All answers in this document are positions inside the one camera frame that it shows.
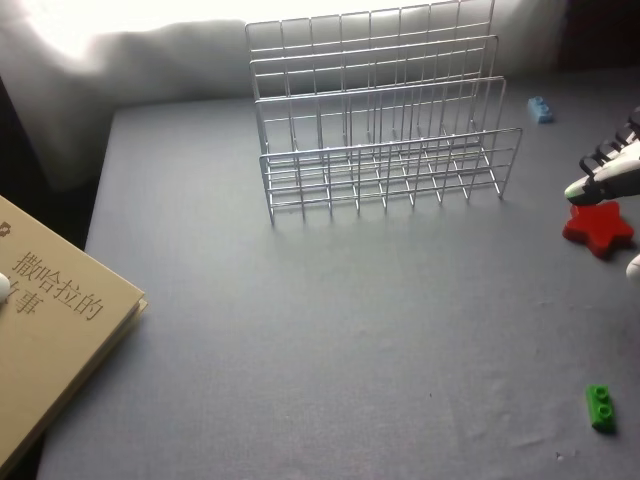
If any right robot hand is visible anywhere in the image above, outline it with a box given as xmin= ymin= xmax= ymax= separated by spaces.
xmin=563 ymin=105 xmax=640 ymax=282

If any beige hardcover book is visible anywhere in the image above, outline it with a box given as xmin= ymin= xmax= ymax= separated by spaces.
xmin=0 ymin=193 xmax=149 ymax=480

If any red star block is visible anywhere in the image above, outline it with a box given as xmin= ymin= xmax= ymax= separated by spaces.
xmin=562 ymin=200 xmax=636 ymax=261

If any blue toy brick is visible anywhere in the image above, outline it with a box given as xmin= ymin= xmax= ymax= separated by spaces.
xmin=527 ymin=95 xmax=556 ymax=125

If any green toy brick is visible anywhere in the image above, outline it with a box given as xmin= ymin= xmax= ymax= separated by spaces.
xmin=585 ymin=383 xmax=617 ymax=434

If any white curtain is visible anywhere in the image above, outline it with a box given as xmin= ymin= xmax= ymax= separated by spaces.
xmin=0 ymin=0 xmax=564 ymax=194

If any grey table cloth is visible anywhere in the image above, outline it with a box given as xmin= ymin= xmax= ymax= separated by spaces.
xmin=39 ymin=67 xmax=640 ymax=480

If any white wire dish rack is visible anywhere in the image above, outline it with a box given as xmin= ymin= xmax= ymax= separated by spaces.
xmin=243 ymin=0 xmax=525 ymax=226

